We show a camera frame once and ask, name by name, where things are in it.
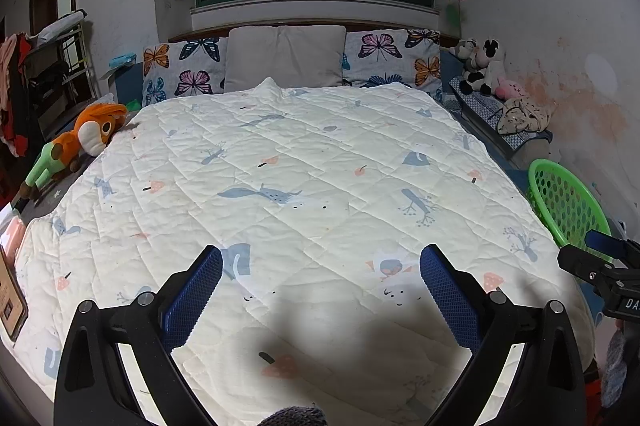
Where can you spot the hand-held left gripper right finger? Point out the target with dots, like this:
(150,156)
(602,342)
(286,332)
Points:
(445,291)

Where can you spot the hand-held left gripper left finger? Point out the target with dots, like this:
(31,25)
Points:
(200,286)

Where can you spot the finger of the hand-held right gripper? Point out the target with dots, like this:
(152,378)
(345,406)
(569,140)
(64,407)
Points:
(607,243)
(582,263)

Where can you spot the green plastic basket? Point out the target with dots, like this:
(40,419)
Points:
(570,206)

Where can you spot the person's right forearm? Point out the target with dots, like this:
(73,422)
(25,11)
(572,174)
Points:
(620,366)

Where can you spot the person's left forearm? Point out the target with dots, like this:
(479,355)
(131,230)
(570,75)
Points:
(295,417)

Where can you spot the red plastic stool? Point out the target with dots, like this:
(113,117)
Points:
(592,393)

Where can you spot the beige spotted cloth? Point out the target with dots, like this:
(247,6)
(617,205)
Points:
(525,115)

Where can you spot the pink plush toy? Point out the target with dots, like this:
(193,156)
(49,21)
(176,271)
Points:
(510,88)

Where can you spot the brown cardboard box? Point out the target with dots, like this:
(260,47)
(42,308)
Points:
(10,301)

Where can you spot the orange fox plush toy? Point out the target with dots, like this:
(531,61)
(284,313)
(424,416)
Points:
(95,125)

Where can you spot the pink soft pack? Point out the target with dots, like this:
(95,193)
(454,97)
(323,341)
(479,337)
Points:
(10,236)

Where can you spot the black white mouse plush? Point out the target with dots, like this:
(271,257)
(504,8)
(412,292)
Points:
(487,65)

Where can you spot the butterfly print pillow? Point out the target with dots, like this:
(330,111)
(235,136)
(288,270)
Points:
(190,60)
(390,55)

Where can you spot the spotted cow plush toy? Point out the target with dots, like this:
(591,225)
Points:
(465,53)

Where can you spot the grey pillow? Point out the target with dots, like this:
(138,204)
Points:
(285,55)

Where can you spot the wooden headboard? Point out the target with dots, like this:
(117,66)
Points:
(390,24)

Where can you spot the hanging red clothes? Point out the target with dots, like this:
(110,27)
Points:
(12,80)

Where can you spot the metal clothes rack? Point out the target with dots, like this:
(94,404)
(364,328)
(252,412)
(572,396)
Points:
(65,25)

